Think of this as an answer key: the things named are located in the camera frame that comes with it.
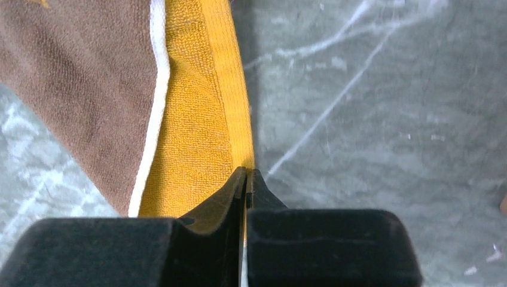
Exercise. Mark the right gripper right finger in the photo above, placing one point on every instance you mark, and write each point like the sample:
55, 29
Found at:
324, 247

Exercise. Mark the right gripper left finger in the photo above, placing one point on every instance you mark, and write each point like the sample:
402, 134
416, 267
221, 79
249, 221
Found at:
202, 248

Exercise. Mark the yellow brown bear towel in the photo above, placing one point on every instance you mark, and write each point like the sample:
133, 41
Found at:
148, 96

